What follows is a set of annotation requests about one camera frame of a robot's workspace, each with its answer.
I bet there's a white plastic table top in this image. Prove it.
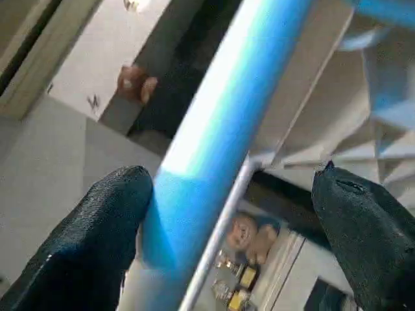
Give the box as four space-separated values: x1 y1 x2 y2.
178 0 415 311

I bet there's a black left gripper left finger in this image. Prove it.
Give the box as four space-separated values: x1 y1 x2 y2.
0 165 154 311

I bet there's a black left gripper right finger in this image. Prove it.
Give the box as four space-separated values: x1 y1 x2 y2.
311 161 415 311

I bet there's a brown teddy bear plush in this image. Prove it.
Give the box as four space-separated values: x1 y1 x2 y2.
224 214 278 265

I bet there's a silver trophy cup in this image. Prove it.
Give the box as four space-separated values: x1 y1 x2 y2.
216 251 246 278

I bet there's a white plastic table leg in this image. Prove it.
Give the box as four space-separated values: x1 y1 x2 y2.
119 0 313 311

